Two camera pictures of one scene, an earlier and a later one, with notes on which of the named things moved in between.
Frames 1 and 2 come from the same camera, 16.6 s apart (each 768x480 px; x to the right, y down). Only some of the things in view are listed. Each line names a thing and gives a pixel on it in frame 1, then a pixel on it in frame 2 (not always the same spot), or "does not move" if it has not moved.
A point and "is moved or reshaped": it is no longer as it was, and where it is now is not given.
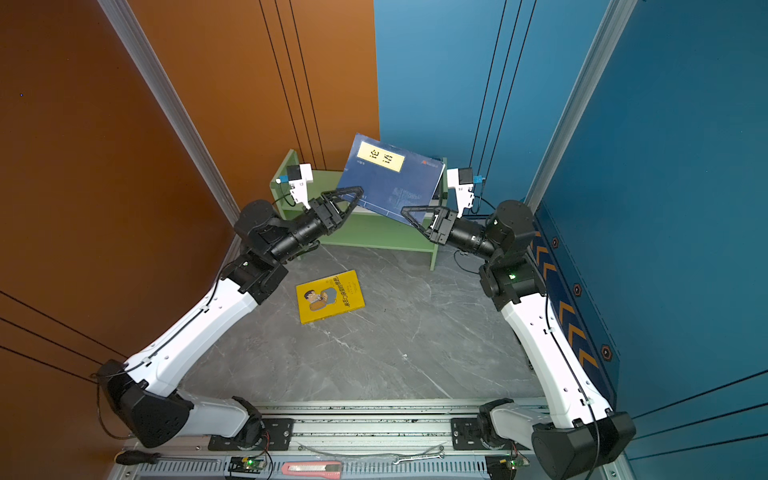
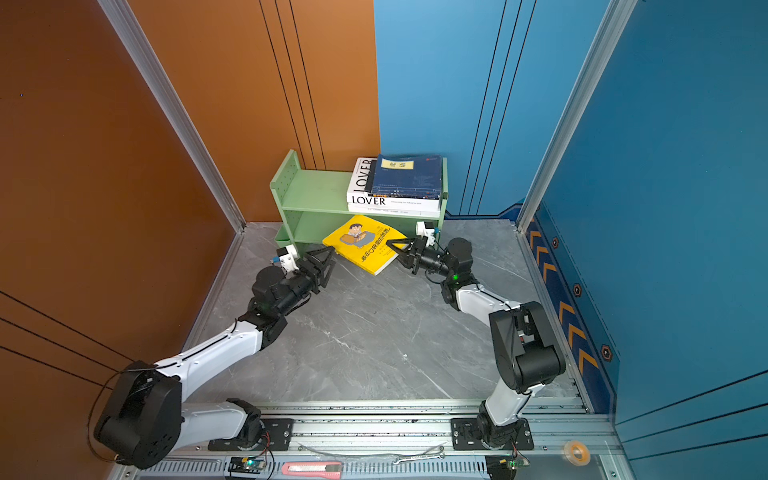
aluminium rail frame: x=372 y=439 does not move
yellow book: x=329 y=297 → x=364 y=242
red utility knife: x=323 y=469 does not move
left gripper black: x=321 y=209 → x=312 y=275
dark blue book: x=391 y=178 is moved or reshaped
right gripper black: x=439 y=226 → x=413 y=260
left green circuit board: x=242 y=464 does not move
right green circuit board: x=504 y=467 does not move
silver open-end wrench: x=415 y=458 does not move
